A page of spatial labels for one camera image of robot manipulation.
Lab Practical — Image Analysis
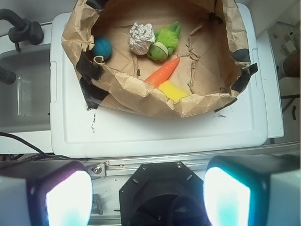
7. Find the grey sink basin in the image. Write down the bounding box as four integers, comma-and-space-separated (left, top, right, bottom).
0, 44, 50, 133

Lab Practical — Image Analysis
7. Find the yellow sponge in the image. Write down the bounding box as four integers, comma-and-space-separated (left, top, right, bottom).
158, 81, 190, 103

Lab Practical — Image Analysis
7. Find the white plastic bin lid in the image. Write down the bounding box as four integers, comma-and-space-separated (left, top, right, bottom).
49, 3, 269, 159

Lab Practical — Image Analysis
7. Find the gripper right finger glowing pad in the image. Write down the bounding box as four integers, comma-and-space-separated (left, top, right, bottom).
203, 154, 301, 226

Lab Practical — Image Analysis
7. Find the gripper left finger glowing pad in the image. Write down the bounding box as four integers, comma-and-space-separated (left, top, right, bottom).
0, 160, 93, 226

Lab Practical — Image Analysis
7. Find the black cable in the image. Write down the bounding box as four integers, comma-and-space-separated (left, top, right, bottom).
0, 131, 71, 159

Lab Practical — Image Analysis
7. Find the black faucet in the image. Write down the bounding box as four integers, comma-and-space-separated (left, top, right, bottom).
0, 8, 44, 52

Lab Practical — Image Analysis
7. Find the orange toy carrot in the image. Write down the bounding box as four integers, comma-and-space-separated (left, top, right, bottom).
145, 57, 180, 88

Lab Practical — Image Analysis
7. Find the metal corner bracket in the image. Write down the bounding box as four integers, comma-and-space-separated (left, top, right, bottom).
87, 162, 106, 178

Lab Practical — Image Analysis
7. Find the crumpled brown paper bag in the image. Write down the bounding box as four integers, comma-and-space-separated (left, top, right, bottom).
62, 0, 257, 118

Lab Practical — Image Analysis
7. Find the green plush toy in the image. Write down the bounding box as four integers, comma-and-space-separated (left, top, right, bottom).
146, 21, 181, 63

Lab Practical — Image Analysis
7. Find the white paper ball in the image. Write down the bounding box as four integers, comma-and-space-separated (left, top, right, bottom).
128, 22, 156, 56

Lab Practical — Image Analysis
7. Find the blue ball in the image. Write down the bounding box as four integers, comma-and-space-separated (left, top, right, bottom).
92, 37, 112, 60

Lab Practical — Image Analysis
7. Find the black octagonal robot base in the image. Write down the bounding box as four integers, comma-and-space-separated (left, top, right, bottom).
119, 161, 211, 226

